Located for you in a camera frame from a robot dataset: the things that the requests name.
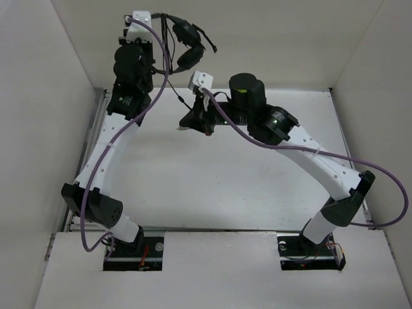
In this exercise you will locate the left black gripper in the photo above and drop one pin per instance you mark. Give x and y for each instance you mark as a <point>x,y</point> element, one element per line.
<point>149,46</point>

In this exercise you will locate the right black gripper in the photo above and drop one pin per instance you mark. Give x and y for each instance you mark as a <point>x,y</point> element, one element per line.
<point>199,119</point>

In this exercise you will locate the black headset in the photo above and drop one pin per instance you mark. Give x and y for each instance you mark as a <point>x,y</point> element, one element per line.
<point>186,33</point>

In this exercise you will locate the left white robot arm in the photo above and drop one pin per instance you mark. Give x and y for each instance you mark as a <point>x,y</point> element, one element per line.
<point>89,196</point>

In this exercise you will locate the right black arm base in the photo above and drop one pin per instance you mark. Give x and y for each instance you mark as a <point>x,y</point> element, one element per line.
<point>295,253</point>

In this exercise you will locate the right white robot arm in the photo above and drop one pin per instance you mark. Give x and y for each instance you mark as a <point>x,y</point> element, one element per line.
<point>274,126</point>

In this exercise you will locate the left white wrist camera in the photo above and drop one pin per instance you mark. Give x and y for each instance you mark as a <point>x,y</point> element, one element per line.
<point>136,26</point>

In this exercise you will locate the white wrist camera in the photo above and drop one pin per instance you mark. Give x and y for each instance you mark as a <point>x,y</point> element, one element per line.
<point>200,79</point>
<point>136,26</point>

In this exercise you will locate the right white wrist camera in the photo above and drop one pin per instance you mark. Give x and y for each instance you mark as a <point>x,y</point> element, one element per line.
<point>200,79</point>

